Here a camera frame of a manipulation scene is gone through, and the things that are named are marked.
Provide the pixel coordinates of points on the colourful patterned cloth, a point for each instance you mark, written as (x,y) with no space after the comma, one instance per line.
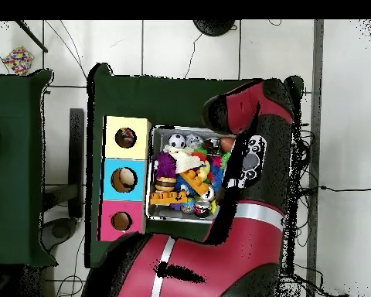
(126,136)
(18,60)

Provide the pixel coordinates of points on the small soccer ball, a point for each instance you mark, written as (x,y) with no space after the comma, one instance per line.
(176,140)

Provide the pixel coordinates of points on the black rod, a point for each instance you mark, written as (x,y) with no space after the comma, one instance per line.
(31,35)

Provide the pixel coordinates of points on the grey rounded object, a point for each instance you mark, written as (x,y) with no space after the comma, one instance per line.
(58,232)

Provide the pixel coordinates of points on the cream yellow cloth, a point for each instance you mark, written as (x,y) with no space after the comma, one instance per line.
(185,161)

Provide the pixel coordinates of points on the small brown football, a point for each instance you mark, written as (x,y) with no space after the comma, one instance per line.
(227,144)

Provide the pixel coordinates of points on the green spiky ball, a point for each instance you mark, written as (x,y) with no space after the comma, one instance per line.
(225,159)

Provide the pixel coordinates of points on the blue spiky ball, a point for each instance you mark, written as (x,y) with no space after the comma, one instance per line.
(217,179)

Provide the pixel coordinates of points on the wooden box with three holes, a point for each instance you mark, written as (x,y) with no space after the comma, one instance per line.
(109,148)

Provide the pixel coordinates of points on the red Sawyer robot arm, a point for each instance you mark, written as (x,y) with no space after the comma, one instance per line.
(219,263)

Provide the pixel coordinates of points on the silver mesh bin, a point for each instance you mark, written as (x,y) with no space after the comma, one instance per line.
(173,215)

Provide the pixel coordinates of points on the toy burger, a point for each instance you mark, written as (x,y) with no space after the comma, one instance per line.
(165,184)

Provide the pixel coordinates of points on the black round object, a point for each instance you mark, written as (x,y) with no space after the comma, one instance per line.
(215,27)

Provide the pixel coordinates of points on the purple spiky toy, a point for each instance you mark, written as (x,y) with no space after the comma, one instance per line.
(165,165)

